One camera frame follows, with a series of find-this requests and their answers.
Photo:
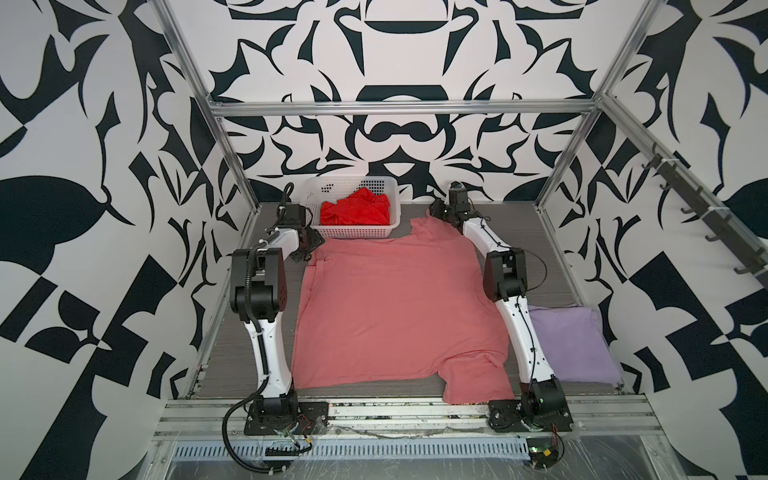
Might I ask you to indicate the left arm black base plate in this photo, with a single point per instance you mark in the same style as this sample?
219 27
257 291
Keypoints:
281 415

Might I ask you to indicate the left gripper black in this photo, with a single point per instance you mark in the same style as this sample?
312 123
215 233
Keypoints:
317 241

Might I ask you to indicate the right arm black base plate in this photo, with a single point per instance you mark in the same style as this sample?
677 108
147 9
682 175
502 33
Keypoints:
518 416

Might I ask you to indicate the white plastic basket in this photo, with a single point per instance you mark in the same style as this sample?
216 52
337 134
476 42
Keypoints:
331 189

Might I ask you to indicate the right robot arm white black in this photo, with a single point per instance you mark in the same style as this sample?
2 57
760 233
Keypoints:
505 284

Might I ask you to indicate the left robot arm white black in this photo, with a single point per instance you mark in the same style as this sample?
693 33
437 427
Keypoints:
259 294

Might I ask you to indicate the white slotted cable duct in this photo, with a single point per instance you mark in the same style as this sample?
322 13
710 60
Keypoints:
515 449

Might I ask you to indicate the pink t shirt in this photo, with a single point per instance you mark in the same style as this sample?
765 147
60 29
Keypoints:
401 309

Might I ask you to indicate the folded purple t shirt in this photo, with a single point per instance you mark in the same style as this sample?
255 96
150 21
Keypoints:
573 344

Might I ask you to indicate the red t shirt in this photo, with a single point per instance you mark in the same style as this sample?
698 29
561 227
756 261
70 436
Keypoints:
362 207

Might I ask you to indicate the black wall hook rack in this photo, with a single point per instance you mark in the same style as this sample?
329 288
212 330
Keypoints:
701 204

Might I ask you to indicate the small green circuit board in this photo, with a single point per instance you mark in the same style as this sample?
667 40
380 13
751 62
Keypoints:
544 453

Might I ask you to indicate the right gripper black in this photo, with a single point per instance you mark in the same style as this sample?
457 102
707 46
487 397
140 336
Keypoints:
434 210

